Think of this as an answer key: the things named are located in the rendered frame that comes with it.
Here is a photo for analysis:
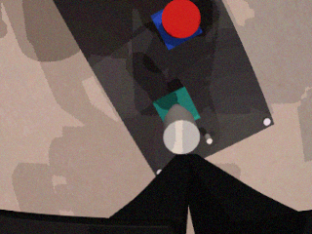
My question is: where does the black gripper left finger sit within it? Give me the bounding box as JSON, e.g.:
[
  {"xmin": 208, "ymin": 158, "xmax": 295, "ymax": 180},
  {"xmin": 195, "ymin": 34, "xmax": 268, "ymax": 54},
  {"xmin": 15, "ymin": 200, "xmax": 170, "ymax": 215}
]
[{"xmin": 0, "ymin": 153, "xmax": 190, "ymax": 234}]

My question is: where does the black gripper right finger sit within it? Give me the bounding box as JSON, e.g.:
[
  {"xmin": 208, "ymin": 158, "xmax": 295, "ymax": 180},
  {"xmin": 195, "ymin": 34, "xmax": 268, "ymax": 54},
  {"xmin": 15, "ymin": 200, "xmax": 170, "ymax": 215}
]
[{"xmin": 186, "ymin": 153, "xmax": 312, "ymax": 234}]

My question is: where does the dark grey rectangular board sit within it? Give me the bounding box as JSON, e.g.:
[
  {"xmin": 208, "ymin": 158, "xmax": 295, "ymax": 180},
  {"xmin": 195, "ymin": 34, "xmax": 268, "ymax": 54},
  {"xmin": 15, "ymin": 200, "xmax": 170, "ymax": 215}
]
[{"xmin": 54, "ymin": 0, "xmax": 274, "ymax": 176}]

